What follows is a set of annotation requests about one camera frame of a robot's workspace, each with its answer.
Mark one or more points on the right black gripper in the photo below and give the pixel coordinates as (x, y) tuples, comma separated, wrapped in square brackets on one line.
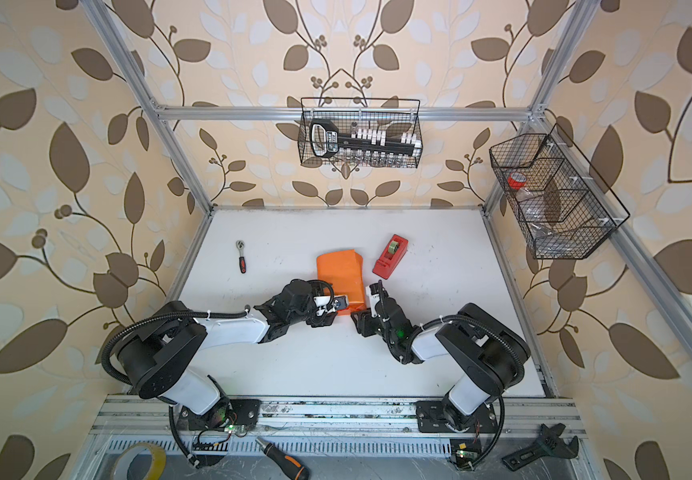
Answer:
[(364, 322)]

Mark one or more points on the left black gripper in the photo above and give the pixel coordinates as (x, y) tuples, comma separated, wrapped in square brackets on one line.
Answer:
[(317, 288)]

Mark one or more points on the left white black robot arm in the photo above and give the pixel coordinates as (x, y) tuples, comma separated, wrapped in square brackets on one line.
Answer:
[(154, 356)]

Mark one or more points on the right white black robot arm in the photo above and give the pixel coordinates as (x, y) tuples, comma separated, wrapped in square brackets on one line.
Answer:
[(491, 356)]

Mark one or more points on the red tape dispenser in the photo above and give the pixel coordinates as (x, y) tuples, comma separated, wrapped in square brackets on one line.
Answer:
[(391, 256)]

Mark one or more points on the orange black screwdriver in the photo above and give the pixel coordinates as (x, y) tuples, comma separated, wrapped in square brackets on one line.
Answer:
[(292, 468)]

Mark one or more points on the black socket set holder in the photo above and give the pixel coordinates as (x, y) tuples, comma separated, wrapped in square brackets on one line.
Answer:
[(327, 141)]

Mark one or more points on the red cap plastic bottle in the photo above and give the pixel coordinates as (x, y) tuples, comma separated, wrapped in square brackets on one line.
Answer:
[(532, 206)]

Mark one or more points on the red handled ratchet wrench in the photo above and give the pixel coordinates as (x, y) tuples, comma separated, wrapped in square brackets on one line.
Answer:
[(240, 245)]

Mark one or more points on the back black wire basket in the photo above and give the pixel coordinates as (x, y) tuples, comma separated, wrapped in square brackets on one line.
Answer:
[(394, 114)]

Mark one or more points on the black wire basket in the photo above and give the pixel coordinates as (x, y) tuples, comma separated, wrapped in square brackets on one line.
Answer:
[(394, 114), (584, 211)]

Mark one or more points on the right black wire basket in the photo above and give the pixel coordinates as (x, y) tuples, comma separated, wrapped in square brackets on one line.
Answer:
[(584, 211)]

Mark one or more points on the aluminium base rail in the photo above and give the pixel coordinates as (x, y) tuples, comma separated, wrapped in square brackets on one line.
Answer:
[(349, 416)]

